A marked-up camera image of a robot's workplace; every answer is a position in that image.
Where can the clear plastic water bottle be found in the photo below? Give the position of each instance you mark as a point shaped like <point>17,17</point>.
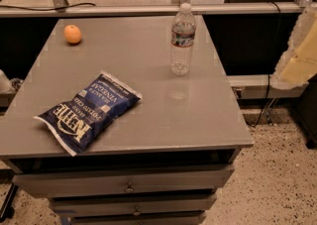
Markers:
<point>183,31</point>

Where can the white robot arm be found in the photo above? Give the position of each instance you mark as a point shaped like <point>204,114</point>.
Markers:
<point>298,63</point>

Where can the blue Kettle chips bag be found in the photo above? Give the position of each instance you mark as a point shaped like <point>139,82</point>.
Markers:
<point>76,123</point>

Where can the grey drawer cabinet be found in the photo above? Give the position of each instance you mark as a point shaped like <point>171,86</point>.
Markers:
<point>187,121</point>

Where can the orange fruit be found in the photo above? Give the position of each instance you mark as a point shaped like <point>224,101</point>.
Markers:
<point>72,34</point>

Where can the middle grey drawer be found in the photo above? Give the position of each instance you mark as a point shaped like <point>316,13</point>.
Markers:
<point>133,205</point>

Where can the grey drawer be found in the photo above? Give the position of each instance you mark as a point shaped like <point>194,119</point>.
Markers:
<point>121,181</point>
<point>133,205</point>
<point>176,218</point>

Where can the bottom grey drawer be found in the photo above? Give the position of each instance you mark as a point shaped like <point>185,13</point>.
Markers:
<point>176,218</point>

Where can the top grey drawer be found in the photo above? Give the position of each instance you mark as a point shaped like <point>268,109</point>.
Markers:
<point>121,181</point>

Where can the white object at left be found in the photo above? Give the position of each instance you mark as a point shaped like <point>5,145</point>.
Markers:
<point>5,83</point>

